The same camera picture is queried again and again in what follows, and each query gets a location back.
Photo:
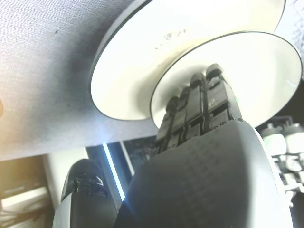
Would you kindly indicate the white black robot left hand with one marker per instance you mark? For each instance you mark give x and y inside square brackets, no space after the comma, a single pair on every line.
[202,180]

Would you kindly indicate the white robot column LED strip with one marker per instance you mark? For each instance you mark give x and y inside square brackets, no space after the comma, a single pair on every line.
[111,166]

